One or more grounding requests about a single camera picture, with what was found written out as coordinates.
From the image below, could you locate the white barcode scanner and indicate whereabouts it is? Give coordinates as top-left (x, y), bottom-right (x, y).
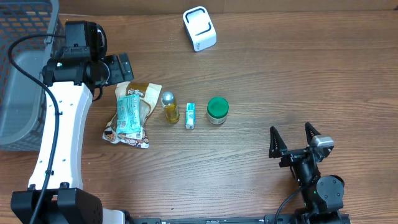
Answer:
top-left (182, 6), bottom-right (217, 52)

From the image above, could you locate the yellow oil bottle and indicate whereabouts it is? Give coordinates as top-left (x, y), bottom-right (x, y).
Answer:
top-left (161, 91), bottom-right (180, 124)

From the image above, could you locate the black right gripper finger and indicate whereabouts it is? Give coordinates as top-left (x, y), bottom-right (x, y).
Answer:
top-left (269, 126), bottom-right (288, 158)
top-left (305, 122), bottom-right (321, 145)

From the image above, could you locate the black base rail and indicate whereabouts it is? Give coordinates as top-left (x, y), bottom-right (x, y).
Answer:
top-left (124, 213), bottom-right (352, 224)

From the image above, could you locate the teal wipes packet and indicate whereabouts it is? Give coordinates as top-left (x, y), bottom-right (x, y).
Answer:
top-left (116, 95), bottom-right (141, 134)

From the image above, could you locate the small teal white box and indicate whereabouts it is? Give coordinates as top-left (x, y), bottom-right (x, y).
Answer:
top-left (185, 103), bottom-right (196, 129)

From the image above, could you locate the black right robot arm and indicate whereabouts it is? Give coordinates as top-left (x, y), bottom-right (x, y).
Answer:
top-left (264, 122), bottom-right (350, 223)

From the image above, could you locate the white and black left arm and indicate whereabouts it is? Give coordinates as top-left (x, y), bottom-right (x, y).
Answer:
top-left (11, 21), bottom-right (134, 223)

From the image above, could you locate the dark grey plastic basket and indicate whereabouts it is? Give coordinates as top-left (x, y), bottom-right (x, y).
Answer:
top-left (1, 0), bottom-right (65, 151)

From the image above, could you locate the brown white snack bag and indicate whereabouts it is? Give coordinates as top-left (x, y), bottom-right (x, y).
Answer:
top-left (103, 82), bottom-right (162, 149)

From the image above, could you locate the green lid white jar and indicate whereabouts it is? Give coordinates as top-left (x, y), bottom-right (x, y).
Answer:
top-left (207, 96), bottom-right (229, 125)

